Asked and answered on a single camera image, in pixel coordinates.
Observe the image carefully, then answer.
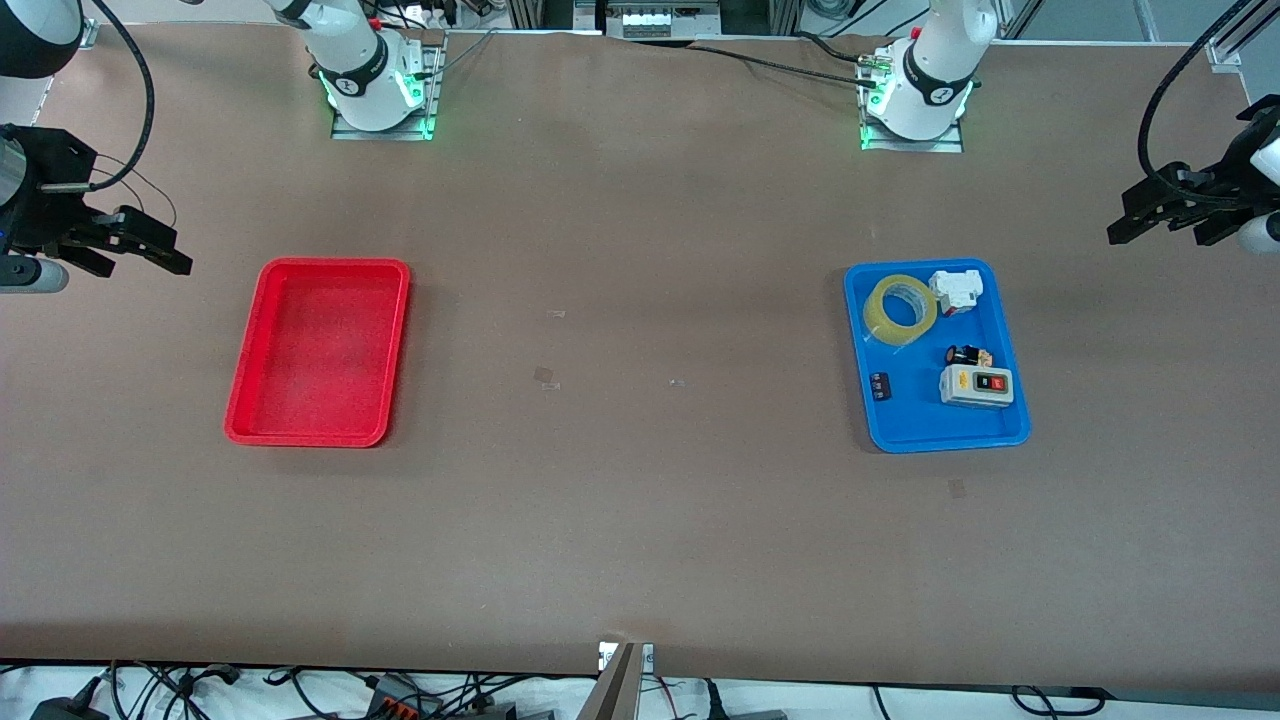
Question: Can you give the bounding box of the yellow tape roll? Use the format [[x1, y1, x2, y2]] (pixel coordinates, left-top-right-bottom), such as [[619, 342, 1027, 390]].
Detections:
[[863, 273, 939, 348]]

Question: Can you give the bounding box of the white circuit breaker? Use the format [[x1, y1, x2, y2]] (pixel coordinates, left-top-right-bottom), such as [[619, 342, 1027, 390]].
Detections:
[[928, 268, 985, 317]]

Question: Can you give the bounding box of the red plastic tray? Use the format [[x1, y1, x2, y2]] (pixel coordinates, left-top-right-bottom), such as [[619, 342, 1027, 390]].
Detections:
[[224, 257, 412, 448]]

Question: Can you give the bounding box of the blue plastic tray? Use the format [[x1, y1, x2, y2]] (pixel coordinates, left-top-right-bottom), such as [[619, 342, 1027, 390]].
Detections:
[[843, 258, 1032, 454]]

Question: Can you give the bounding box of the black power adapter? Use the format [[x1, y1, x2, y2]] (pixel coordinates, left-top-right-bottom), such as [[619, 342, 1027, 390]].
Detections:
[[30, 695, 111, 720]]

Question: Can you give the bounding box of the white power strip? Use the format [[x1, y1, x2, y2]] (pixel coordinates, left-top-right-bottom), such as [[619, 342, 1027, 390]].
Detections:
[[605, 0, 721, 39]]

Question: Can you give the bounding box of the orange connector block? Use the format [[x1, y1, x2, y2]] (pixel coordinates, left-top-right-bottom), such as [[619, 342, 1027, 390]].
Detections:
[[365, 675, 441, 717]]

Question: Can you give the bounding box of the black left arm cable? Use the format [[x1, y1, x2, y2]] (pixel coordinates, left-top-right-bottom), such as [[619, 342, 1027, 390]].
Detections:
[[1140, 0, 1263, 201]]

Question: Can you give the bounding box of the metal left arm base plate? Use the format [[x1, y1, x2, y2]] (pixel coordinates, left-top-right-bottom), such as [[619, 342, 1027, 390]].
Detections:
[[860, 50, 966, 154]]

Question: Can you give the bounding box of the grey push-button switch box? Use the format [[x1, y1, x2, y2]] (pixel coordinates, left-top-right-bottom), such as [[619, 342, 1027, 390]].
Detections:
[[940, 365, 1015, 409]]

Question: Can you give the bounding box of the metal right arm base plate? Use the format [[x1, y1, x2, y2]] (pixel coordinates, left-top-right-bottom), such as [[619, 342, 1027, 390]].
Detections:
[[332, 35, 446, 141]]

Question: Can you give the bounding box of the black cable on table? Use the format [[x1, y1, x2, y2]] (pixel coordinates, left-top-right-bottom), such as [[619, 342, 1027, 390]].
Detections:
[[690, 30, 886, 86]]

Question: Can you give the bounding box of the black looped floor cable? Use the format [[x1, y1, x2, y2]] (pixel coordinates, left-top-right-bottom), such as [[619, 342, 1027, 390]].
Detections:
[[1010, 684, 1113, 717]]

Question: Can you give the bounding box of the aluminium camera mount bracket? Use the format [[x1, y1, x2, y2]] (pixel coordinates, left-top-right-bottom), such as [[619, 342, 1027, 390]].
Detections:
[[580, 641, 656, 720]]

